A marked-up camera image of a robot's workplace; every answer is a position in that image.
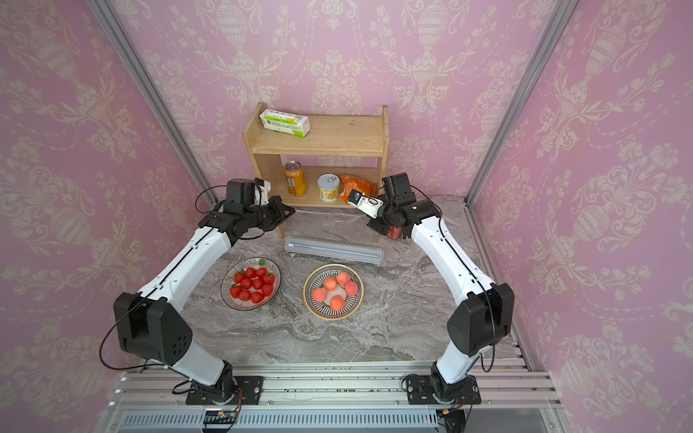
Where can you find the white yellow tin can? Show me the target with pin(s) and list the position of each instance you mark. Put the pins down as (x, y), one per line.
(329, 186)

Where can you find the aluminium corner rail right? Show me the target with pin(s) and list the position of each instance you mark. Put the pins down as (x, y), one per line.
(556, 24)

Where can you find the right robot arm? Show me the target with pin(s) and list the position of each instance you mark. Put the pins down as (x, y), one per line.
(484, 309)

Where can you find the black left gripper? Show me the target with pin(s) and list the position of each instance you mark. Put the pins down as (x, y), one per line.
(278, 206)

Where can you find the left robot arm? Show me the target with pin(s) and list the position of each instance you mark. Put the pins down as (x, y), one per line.
(148, 322)

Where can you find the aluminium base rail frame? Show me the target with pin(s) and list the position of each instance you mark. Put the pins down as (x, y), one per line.
(500, 390)

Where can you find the orange snack bag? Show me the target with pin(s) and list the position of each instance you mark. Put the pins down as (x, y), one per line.
(352, 183)

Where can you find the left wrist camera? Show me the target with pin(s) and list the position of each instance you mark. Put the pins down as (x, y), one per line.
(263, 189)

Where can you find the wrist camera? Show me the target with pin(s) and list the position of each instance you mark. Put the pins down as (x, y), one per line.
(263, 189)
(368, 205)

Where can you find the orange drink can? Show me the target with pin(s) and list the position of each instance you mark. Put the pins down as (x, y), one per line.
(295, 178)

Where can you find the white green carton box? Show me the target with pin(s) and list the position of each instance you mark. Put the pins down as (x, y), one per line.
(286, 123)

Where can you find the wooden shelf unit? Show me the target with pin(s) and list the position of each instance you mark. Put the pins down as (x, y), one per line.
(330, 136)

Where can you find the red cola can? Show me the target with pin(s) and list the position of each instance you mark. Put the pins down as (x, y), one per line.
(395, 233)

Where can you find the aluminium corner rail left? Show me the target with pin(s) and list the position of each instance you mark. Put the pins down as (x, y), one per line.
(134, 63)

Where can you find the aluminium corner rail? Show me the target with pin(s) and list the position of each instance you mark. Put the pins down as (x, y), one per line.
(556, 24)
(134, 63)

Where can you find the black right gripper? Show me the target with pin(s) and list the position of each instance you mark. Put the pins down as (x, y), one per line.
(379, 226)

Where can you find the peach top left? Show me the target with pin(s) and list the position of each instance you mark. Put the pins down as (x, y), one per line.
(330, 284)

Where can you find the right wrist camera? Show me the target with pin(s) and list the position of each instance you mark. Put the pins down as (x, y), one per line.
(368, 205)

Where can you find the peach top right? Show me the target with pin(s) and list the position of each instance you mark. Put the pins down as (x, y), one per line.
(343, 278)

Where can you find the cream plastic wrap dispenser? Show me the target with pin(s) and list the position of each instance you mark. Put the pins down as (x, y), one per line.
(332, 250)

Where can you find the glass plate of strawberries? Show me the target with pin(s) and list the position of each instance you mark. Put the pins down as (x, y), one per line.
(251, 284)

